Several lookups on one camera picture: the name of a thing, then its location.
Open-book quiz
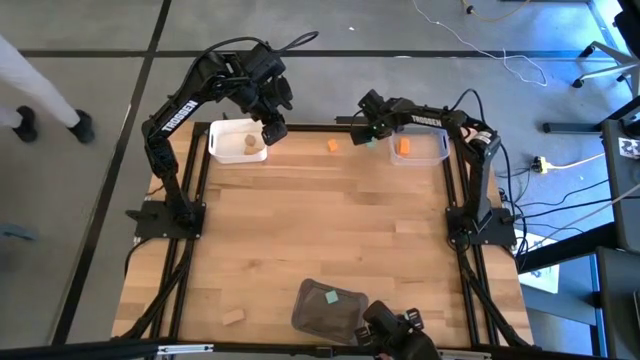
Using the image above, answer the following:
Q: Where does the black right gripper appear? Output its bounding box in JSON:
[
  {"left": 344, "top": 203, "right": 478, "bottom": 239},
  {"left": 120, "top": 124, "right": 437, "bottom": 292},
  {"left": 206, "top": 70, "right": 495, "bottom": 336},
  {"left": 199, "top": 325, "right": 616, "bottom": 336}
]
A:
[{"left": 349, "top": 88, "right": 401, "bottom": 147}]

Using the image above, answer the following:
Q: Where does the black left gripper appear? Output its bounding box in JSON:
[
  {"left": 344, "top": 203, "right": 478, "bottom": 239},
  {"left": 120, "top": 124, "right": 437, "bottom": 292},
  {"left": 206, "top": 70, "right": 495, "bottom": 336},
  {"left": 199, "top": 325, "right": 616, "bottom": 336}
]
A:
[{"left": 243, "top": 74, "right": 295, "bottom": 147}]

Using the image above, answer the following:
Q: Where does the gray translucent bin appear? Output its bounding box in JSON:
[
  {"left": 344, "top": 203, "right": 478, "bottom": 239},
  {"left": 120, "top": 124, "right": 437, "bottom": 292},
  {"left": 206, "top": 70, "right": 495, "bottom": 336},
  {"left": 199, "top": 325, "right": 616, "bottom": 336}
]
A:
[{"left": 291, "top": 278, "right": 370, "bottom": 345}]

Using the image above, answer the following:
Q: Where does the white plastic bin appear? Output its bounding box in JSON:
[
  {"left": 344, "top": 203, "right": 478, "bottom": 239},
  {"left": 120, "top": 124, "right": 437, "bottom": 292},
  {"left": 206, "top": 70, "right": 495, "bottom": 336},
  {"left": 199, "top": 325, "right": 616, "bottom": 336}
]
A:
[{"left": 208, "top": 118, "right": 269, "bottom": 165}]

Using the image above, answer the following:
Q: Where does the clear plastic bin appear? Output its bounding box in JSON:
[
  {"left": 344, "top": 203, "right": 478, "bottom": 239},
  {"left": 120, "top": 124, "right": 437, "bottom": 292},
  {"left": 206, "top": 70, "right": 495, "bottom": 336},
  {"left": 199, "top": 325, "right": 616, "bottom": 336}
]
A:
[{"left": 388, "top": 128, "right": 451, "bottom": 167}]

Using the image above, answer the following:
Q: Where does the flat natural wood block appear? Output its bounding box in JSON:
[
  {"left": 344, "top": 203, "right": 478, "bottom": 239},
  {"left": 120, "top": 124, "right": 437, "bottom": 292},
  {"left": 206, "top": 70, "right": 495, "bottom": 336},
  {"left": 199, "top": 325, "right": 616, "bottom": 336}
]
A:
[{"left": 221, "top": 308, "right": 247, "bottom": 327}]

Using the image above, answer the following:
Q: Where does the black desk foot bar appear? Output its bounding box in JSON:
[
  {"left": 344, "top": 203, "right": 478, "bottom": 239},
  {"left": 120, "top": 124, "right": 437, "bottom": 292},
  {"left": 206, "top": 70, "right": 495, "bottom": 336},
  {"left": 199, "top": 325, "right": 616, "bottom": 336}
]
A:
[{"left": 543, "top": 94, "right": 640, "bottom": 135}]

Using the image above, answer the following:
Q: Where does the black diagonal bar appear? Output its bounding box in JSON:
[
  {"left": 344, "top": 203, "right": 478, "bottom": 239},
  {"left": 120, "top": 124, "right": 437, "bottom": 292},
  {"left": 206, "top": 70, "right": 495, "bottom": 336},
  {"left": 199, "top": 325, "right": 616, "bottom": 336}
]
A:
[{"left": 517, "top": 222, "right": 617, "bottom": 274}]

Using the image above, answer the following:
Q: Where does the white paper sheet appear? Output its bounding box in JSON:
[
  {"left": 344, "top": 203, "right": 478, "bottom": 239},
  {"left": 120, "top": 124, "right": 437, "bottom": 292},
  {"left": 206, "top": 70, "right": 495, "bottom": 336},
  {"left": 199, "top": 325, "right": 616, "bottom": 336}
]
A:
[{"left": 519, "top": 232, "right": 561, "bottom": 295}]

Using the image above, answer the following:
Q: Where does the person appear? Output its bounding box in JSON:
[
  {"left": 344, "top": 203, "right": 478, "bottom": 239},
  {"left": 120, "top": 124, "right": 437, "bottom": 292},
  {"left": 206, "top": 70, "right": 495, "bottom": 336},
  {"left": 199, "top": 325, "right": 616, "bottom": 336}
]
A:
[{"left": 0, "top": 33, "right": 96, "bottom": 145}]

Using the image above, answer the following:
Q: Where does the gray chair base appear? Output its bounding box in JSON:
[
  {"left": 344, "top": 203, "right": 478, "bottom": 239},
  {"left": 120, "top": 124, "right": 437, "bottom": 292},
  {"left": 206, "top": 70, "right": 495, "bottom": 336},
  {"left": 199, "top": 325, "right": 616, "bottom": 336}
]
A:
[{"left": 572, "top": 41, "right": 640, "bottom": 99}]

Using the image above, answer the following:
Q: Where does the black desk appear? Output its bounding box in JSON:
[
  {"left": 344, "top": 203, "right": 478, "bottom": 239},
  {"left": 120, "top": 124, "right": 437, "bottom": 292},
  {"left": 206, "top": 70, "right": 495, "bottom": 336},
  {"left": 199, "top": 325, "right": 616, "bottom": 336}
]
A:
[{"left": 599, "top": 97, "right": 640, "bottom": 254}]

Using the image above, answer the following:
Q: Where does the black white fiducial tag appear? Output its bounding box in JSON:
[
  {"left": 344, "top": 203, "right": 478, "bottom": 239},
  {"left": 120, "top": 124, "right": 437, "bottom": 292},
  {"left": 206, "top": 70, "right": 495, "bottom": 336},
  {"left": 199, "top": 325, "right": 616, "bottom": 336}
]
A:
[{"left": 618, "top": 137, "right": 640, "bottom": 160}]

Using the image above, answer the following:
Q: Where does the black chair seat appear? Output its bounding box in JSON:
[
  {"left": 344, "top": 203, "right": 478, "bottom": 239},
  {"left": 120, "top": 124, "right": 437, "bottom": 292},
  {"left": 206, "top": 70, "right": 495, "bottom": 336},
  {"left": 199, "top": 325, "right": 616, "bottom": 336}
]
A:
[{"left": 613, "top": 0, "right": 640, "bottom": 56}]

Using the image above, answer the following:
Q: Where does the black edge bar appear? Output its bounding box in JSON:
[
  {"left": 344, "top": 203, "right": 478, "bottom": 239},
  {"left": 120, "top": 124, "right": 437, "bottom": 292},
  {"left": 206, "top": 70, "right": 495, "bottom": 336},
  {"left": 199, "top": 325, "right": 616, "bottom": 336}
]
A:
[{"left": 0, "top": 338, "right": 176, "bottom": 360}]

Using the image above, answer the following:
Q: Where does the dark gray desk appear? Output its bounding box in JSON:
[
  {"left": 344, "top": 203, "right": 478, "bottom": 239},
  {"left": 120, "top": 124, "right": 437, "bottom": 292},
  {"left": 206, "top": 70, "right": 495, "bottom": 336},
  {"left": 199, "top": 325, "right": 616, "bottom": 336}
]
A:
[{"left": 594, "top": 244, "right": 640, "bottom": 360}]

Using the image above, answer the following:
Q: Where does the black aluminium table frame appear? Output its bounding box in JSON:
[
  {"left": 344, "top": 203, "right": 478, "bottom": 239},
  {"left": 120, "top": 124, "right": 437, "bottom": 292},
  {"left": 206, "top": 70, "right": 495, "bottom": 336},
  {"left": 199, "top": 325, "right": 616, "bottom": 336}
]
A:
[{"left": 112, "top": 121, "right": 534, "bottom": 351}]

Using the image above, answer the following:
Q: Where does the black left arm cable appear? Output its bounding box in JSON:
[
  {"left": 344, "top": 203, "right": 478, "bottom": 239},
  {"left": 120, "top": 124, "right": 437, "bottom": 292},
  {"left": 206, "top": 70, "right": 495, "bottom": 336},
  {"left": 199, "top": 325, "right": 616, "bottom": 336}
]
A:
[{"left": 197, "top": 30, "right": 321, "bottom": 69}]

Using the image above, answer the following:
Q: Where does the white floor cable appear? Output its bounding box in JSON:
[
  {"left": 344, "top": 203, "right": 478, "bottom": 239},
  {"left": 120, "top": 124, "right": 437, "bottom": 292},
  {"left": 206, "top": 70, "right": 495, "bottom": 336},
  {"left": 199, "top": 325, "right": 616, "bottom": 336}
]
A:
[{"left": 412, "top": 0, "right": 550, "bottom": 88}]

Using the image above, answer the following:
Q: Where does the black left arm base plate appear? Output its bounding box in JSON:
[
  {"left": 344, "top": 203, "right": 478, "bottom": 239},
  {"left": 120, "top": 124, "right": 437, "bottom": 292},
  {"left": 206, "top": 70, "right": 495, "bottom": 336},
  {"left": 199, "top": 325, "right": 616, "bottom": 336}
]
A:
[{"left": 124, "top": 199, "right": 207, "bottom": 240}]

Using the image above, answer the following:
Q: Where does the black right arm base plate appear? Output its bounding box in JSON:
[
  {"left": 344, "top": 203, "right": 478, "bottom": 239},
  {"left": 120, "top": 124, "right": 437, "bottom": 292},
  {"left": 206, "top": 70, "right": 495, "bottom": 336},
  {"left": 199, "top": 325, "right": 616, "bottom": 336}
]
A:
[{"left": 444, "top": 205, "right": 518, "bottom": 247}]

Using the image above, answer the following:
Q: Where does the yellow floor cable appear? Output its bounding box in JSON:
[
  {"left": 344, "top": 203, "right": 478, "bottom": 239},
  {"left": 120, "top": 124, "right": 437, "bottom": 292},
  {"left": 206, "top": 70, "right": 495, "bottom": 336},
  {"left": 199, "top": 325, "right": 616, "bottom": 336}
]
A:
[{"left": 460, "top": 0, "right": 531, "bottom": 24}]

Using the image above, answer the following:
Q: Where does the cream floor cable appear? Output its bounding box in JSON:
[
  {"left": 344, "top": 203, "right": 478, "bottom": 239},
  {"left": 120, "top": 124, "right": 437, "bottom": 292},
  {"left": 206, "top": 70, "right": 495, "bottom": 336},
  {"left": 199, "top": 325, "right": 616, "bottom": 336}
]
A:
[{"left": 547, "top": 151, "right": 607, "bottom": 170}]

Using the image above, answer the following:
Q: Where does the black floor cable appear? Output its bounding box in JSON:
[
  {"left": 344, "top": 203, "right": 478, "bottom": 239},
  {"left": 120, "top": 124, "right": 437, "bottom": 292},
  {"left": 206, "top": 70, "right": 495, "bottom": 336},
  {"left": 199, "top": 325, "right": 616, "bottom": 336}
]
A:
[{"left": 499, "top": 177, "right": 614, "bottom": 221}]

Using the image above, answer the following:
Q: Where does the silver metal bracket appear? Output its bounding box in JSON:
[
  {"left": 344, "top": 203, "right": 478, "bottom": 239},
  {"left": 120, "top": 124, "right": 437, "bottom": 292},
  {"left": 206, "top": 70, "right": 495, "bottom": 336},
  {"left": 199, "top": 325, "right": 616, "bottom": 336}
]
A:
[{"left": 156, "top": 343, "right": 216, "bottom": 356}]

